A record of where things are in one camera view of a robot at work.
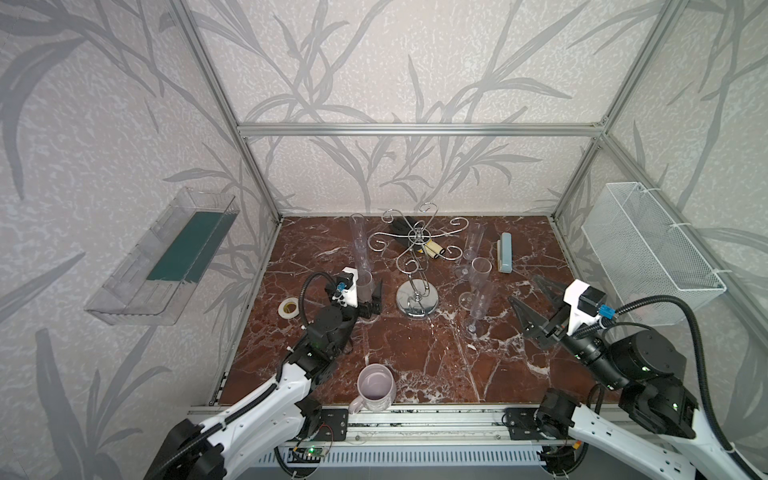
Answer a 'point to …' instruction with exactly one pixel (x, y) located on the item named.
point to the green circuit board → (313, 451)
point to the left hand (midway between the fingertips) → (368, 268)
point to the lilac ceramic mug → (376, 387)
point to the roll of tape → (285, 314)
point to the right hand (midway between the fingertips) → (524, 277)
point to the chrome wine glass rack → (418, 298)
